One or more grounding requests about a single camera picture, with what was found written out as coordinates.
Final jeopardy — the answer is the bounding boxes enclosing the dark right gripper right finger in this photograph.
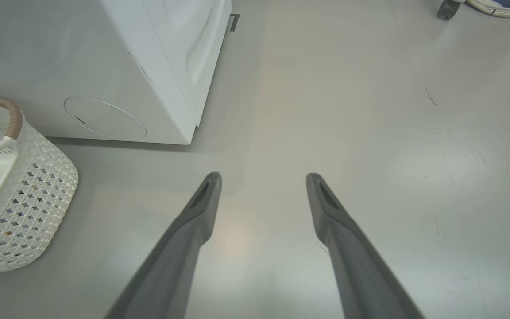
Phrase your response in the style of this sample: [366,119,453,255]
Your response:
[306,173,425,319]

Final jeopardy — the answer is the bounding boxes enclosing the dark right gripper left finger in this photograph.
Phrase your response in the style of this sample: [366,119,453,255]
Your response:
[104,172,222,319]

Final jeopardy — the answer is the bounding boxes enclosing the white front-load washing machine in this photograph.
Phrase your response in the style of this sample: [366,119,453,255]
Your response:
[0,0,233,145]

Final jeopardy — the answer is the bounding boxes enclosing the cream perforated laundry basket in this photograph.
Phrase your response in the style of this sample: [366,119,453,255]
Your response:
[0,94,79,274]

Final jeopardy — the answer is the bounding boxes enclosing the metal frame leg with caster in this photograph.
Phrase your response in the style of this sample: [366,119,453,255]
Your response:
[437,0,464,20]

